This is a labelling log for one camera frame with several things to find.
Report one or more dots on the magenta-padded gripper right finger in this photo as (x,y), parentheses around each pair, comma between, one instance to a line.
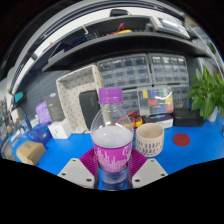
(150,168)

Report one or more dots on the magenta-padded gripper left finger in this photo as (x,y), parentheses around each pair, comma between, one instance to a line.
(75,168)

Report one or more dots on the clear purple-capped water bottle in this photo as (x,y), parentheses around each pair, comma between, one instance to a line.
(111,140)

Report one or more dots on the beige mug with grey pattern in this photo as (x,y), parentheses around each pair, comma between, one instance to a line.
(150,141)

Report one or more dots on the small white box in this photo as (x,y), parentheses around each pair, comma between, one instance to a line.
(60,130)

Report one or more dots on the flat round red coaster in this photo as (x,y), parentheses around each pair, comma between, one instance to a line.
(181,139)

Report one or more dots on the brown cardboard box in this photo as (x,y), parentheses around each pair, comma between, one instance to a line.
(30,152)

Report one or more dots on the dark box with blue label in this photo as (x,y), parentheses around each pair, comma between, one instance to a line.
(160,120)

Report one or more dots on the blue translucent bag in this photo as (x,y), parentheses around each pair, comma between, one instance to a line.
(40,133)

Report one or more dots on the black rounded speaker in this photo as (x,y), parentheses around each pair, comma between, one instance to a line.
(88,110)

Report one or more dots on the flat black box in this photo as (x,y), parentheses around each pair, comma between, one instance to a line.
(187,117)

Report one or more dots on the purple bag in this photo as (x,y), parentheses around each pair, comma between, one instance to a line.
(43,112)

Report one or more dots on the dark grey carton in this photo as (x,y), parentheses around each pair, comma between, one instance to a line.
(55,106)

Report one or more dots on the clear box of colourful parts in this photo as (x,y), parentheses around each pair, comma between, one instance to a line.
(155,100)

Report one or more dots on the grey small-parts drawer cabinet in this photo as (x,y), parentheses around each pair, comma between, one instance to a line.
(168,68)
(181,96)
(125,71)
(130,100)

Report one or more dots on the beige pegboard tray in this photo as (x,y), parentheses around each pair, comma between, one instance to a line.
(68,90)

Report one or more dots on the green potted plant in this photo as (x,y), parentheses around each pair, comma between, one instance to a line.
(205,93)

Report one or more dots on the dark grey overhead shelf unit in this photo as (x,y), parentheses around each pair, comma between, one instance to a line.
(116,43)

